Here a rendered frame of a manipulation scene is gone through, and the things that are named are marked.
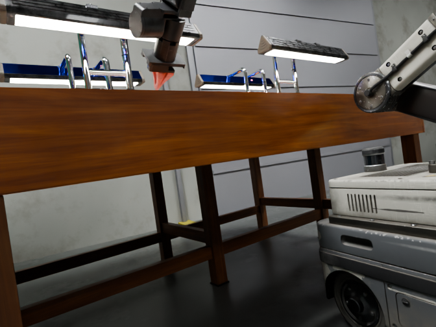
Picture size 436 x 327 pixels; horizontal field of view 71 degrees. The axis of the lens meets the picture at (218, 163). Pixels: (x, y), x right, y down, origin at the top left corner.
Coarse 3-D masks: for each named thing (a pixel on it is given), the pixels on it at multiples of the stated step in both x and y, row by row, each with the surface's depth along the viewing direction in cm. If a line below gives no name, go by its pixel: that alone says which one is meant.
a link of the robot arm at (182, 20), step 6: (168, 18) 70; (174, 18) 71; (180, 18) 72; (168, 24) 71; (174, 24) 71; (180, 24) 72; (168, 30) 72; (174, 30) 72; (180, 30) 73; (162, 36) 73; (168, 36) 73; (174, 36) 73; (180, 36) 75
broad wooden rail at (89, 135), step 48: (0, 96) 53; (48, 96) 57; (96, 96) 62; (144, 96) 68; (192, 96) 75; (240, 96) 84; (288, 96) 95; (336, 96) 110; (0, 144) 52; (48, 144) 56; (96, 144) 61; (144, 144) 67; (192, 144) 74; (240, 144) 83; (288, 144) 94; (336, 144) 108; (0, 192) 52
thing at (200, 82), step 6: (198, 78) 182; (204, 78) 183; (210, 78) 186; (216, 78) 189; (222, 78) 191; (228, 78) 195; (234, 78) 198; (240, 78) 201; (252, 78) 208; (258, 78) 211; (198, 84) 183; (204, 84) 182; (210, 84) 184; (216, 84) 186; (222, 84) 189; (228, 84) 192; (234, 84) 194; (240, 84) 197; (252, 84) 203; (258, 84) 206; (270, 84) 213
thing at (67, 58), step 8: (64, 56) 128; (104, 56) 137; (64, 64) 135; (72, 64) 128; (96, 64) 144; (104, 64) 135; (72, 72) 127; (72, 80) 127; (80, 88) 129; (96, 88) 133; (104, 88) 135; (112, 88) 137
